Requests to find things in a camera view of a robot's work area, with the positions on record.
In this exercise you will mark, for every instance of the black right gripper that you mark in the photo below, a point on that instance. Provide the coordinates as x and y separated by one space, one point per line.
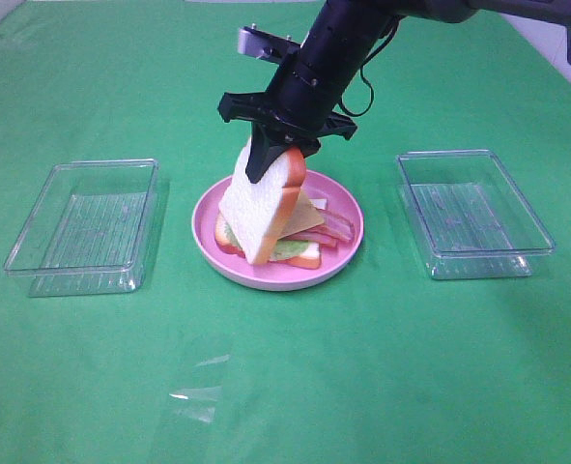
297 107

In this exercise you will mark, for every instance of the yellow cheese slice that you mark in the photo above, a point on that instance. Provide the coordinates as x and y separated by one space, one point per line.
306 214

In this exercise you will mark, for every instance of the toast bread slice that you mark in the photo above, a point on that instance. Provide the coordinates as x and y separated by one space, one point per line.
257 213
298 261

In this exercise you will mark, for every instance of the pink curved bacon slice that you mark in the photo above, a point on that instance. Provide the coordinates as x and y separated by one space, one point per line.
335 226

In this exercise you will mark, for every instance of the red bacon strip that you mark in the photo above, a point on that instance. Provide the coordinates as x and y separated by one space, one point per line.
317 237

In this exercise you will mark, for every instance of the green lettuce leaf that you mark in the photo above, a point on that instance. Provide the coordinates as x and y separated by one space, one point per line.
284 249

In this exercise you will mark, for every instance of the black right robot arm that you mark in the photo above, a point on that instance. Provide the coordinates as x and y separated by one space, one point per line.
378 21

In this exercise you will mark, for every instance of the pink round plate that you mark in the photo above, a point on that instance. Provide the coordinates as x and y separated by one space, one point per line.
275 276

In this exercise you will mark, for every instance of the clear right plastic tray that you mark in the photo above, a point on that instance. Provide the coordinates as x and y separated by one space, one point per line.
468 216

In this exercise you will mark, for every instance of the clear plastic tray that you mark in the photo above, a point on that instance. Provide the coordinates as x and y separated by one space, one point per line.
468 216
89 230

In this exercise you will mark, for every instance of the clear left plastic tray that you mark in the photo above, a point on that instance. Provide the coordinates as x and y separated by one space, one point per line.
89 230

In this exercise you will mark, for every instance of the clear tape patch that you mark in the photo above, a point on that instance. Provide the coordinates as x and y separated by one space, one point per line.
197 384

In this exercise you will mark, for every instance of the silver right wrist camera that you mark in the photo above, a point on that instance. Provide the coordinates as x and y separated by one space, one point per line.
262 45

